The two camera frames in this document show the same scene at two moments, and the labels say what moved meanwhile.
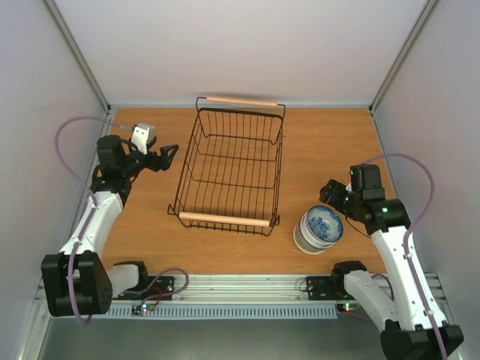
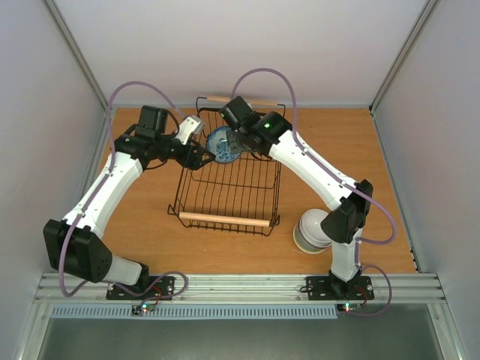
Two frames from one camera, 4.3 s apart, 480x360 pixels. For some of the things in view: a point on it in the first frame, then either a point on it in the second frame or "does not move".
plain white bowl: x=309 y=240 does not move
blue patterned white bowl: x=323 y=224 to x=217 y=143
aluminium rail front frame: x=201 y=289 does not move
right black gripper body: x=331 y=193 to x=240 y=139
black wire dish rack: x=230 y=175 does not move
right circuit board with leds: x=348 y=307 does not move
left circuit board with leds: x=138 y=310 does not move
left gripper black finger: x=167 y=153 to x=197 y=155
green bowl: x=301 y=245 does not move
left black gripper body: x=154 y=165 to x=165 y=151
